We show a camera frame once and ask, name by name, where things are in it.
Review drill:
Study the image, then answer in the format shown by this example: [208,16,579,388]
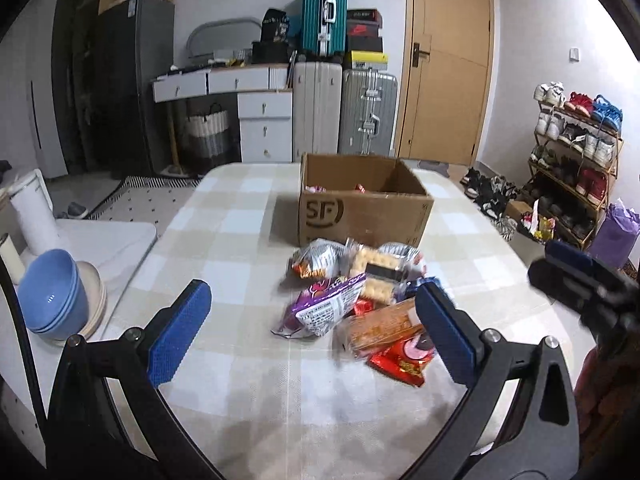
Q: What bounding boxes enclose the silver suitcase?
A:
[339,67,399,157]

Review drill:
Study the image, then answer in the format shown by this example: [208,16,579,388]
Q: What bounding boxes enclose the white suitcase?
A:
[292,55,344,164]

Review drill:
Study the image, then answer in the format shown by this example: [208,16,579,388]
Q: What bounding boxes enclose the orange cracker packet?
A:
[334,299,427,362]

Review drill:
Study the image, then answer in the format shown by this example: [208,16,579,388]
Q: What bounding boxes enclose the dark grey fridge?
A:
[96,0,177,177]

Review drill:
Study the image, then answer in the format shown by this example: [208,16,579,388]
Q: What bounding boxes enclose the colourful plastic packets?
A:
[521,199,557,244]

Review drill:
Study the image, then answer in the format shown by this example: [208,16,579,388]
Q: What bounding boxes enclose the yellow black shoe box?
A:
[344,51,389,71]

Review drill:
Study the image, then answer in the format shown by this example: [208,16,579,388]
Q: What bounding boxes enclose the white desk with drawers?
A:
[151,62,294,164]

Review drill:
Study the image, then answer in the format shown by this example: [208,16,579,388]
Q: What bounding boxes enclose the beige plates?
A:
[74,260,109,342]

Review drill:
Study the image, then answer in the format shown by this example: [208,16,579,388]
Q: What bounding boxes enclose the black printed bag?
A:
[260,8,292,44]

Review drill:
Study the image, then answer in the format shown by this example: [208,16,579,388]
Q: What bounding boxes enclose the small cardboard box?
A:
[504,200,534,227]

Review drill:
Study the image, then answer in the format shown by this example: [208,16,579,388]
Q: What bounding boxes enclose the black storage box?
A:
[251,40,297,65]

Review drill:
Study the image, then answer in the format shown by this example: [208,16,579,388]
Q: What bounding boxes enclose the woven basket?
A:
[184,104,232,162]

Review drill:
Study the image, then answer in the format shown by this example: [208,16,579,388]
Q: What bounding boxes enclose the black red shoe box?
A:
[346,8,384,37]

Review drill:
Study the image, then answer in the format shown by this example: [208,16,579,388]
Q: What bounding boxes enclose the wooden door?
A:
[394,0,497,167]

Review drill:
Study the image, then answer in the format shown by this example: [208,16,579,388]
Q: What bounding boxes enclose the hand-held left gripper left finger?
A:
[44,279,227,480]

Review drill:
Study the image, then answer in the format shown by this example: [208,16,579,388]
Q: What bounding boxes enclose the purple gift bag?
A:
[586,199,640,269]

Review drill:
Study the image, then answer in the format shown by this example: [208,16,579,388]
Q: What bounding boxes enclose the wooden broom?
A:
[161,100,198,177]

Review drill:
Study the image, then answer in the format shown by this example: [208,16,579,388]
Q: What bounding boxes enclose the black white patterned rug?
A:
[86,175,202,222]

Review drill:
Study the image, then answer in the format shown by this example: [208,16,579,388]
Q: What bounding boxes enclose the white orange snack packet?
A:
[379,241,427,281]
[291,238,347,281]

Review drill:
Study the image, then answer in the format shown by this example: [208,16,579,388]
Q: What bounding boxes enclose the shoe rack with shoes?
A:
[530,81,624,241]

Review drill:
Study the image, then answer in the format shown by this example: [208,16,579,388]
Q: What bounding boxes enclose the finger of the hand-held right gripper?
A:
[527,258,602,314]
[545,239,609,282]

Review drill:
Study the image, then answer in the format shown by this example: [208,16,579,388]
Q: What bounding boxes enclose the grey door mat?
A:
[414,159,467,177]

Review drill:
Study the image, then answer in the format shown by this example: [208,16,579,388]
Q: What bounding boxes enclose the black cable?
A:
[0,259,48,413]

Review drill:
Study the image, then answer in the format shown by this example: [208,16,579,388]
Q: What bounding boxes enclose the teal suitcase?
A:
[301,0,349,58]

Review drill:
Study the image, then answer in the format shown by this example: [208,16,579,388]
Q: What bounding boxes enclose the blue snack packet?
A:
[399,276,428,302]

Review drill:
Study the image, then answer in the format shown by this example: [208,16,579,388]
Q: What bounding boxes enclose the wooden shoe rack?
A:
[529,100,625,252]

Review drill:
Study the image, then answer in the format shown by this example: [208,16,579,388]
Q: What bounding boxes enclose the clear cracker packet black band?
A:
[345,241,407,307]

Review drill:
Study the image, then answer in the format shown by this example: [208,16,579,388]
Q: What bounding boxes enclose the stack of blue bowls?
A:
[16,248,92,342]

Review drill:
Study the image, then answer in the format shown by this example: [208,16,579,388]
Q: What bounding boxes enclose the white thermos jug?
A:
[9,169,64,257]

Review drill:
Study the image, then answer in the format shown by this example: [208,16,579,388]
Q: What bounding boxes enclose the white side table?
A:
[0,219,159,463]

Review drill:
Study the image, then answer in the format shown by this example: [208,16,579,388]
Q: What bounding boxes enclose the purple snack packet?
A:
[271,274,367,339]

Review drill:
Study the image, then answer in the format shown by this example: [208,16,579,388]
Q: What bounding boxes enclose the person's right forearm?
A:
[574,345,640,463]

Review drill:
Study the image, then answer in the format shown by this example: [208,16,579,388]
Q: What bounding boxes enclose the white bottle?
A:
[0,232,27,287]

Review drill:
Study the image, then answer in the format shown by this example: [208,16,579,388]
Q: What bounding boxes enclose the white wardrobe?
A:
[0,0,68,183]

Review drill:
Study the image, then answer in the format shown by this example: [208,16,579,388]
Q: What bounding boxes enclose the scattered pile of shoes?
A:
[459,166,522,222]

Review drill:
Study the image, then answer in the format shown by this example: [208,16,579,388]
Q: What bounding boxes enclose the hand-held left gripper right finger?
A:
[400,279,582,480]

